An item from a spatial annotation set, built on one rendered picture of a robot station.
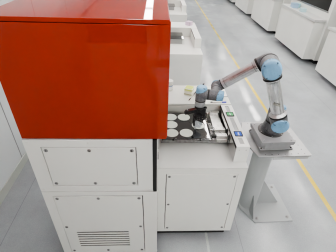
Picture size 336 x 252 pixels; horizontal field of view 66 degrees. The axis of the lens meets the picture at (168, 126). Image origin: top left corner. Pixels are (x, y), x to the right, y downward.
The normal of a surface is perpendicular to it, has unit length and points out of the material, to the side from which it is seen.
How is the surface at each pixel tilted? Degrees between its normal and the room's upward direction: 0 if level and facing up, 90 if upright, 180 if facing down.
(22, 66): 90
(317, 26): 90
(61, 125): 90
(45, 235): 0
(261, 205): 0
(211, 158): 0
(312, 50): 90
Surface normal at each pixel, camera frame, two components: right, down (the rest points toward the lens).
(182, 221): 0.04, 0.58
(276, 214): 0.03, -0.82
